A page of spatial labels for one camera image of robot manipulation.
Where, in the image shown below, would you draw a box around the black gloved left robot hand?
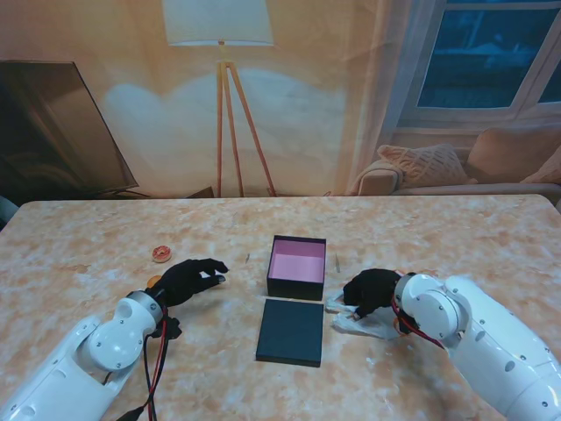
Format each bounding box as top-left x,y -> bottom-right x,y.
151,258 -> 230,308

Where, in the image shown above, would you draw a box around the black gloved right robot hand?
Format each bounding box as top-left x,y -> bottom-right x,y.
342,268 -> 404,320

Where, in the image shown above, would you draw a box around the white plastic bag orange logo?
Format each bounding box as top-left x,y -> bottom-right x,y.
324,287 -> 402,341

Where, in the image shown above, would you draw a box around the black gift box pink inside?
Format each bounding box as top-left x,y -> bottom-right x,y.
266,234 -> 328,302

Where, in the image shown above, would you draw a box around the black gift box lid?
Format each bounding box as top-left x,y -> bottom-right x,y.
255,298 -> 325,368

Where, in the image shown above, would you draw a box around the dark grey chair edge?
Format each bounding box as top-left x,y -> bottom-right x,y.
0,195 -> 18,229

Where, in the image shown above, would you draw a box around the red black right arm cables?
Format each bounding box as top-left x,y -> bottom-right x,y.
391,297 -> 448,350

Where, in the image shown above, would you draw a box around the red black arm cables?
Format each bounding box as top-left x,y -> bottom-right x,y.
391,297 -> 448,350
116,304 -> 174,421

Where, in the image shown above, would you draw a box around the red black left arm cables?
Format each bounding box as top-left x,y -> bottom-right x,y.
116,304 -> 174,421

